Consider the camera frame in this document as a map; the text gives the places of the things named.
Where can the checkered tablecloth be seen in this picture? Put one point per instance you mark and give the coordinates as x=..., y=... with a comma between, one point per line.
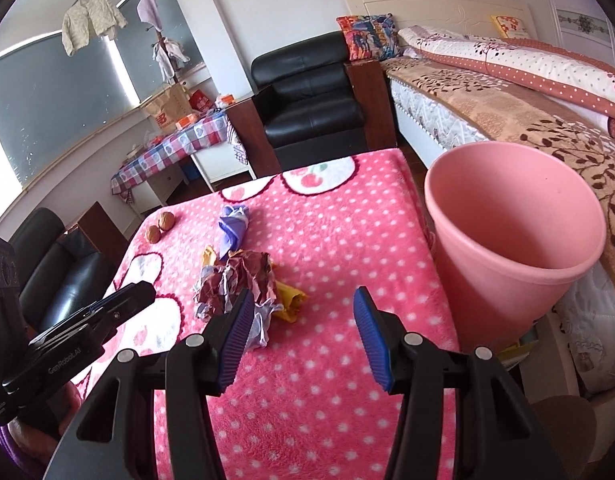
x=187, y=137

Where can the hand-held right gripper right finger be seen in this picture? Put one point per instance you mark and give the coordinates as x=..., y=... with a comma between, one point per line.
x=370, y=340

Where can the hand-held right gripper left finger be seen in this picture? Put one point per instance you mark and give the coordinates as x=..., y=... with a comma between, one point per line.
x=235, y=345

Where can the white and pink quilt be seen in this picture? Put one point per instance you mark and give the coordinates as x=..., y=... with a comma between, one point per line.
x=512, y=62

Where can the maroon paper ball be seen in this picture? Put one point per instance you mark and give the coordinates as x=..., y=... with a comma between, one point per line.
x=247, y=275

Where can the person's left forearm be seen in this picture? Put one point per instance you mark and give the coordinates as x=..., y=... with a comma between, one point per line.
x=0, y=452

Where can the yellow flowered cushion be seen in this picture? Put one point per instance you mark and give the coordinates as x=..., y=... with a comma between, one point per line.
x=510, y=26

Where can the brown leaf pattern blanket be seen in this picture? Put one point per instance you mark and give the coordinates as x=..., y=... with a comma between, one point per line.
x=512, y=110

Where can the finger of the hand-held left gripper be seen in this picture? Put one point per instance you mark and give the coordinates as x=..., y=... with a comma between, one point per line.
x=132, y=297
x=95, y=309

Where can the white hanging garment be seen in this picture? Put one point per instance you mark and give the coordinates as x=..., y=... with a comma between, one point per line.
x=170, y=57

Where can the pale pink hanging cloth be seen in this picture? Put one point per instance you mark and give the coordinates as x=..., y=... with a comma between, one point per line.
x=150, y=10

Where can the white wardrobe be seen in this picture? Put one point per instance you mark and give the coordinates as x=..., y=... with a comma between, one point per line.
x=582, y=25

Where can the black leather armchair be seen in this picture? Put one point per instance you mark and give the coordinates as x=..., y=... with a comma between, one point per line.
x=307, y=110
x=62, y=270

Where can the cream hanging jacket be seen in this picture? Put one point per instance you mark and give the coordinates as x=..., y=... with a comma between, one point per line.
x=90, y=20

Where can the pink polka dot blanket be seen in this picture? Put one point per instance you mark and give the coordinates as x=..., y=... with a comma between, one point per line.
x=337, y=240

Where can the yellow cardboard box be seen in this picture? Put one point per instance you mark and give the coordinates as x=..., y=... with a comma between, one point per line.
x=517, y=350

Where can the walnut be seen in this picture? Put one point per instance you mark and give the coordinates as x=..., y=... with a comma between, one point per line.
x=153, y=234
x=166, y=220

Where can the orange box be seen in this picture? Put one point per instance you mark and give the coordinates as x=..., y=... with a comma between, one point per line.
x=187, y=121

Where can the brown paper bag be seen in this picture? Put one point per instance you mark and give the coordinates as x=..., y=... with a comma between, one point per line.
x=167, y=107

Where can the white side table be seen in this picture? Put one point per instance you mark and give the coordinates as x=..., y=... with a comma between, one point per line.
x=217, y=165

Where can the orange and white packet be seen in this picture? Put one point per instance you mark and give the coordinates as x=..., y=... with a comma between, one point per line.
x=226, y=101

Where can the yellow foam fruit net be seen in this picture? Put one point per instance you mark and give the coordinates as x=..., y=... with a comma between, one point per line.
x=287, y=305

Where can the pink plastic bucket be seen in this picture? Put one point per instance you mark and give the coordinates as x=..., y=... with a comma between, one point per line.
x=512, y=210

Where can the grey window blind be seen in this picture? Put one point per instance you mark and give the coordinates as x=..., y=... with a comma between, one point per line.
x=177, y=15
x=52, y=110

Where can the wooden coat rack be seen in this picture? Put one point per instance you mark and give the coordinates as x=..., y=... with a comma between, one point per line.
x=160, y=35

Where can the colourful printed cushion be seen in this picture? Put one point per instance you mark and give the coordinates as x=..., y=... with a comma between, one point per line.
x=367, y=37

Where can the white bed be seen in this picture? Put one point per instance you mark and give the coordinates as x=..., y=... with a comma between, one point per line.
x=427, y=110

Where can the blue and white wrapper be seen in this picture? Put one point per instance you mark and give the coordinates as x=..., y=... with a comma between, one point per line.
x=235, y=227

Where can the person's left hand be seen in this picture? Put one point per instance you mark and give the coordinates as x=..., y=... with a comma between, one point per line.
x=42, y=427

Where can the red bag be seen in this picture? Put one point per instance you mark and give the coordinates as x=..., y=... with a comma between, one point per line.
x=201, y=101

